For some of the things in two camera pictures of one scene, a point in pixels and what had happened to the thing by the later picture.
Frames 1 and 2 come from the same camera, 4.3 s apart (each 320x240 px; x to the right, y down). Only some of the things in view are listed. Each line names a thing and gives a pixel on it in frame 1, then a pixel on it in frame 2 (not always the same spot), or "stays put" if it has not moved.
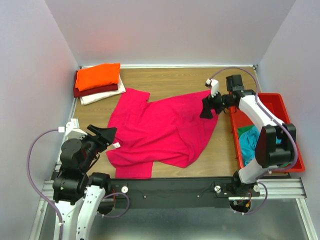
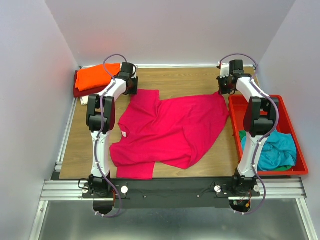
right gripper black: x=213 y=103 -> x=224 y=85
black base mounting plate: x=142 y=192 stays put
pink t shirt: x=169 y=131 stays put
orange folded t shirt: x=97 y=75 stays put
